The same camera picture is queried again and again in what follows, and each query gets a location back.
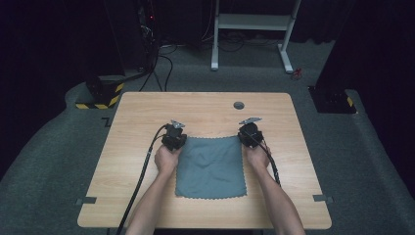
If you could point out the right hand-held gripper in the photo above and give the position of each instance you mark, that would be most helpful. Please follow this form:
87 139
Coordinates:
249 135

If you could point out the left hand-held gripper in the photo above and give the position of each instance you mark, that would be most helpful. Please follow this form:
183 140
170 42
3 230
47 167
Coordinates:
173 137

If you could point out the grey microfibre cloth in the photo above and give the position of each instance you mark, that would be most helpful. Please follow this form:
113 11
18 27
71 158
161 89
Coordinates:
210 168

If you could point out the person's right hand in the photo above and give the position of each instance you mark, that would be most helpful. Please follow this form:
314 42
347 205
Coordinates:
257 158

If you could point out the person's left hand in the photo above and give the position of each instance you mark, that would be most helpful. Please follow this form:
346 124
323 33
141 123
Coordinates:
166 161

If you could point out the black floor tape mark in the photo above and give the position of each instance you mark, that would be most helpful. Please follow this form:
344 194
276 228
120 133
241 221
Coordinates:
106 122

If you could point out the small red floor object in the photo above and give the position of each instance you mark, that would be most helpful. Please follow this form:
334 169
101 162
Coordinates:
296 74

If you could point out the black yellow striped base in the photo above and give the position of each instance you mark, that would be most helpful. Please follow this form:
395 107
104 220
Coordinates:
105 94

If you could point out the grey tape strip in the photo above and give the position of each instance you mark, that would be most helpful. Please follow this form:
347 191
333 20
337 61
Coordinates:
86 200
322 198

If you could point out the dark equipment rack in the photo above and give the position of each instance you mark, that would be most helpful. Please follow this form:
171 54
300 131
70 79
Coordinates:
147 32

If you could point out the black floor base plate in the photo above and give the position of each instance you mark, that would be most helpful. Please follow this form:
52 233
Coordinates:
331 99

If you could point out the white metal stand frame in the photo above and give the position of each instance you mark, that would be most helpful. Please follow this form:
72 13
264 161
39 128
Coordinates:
253 22

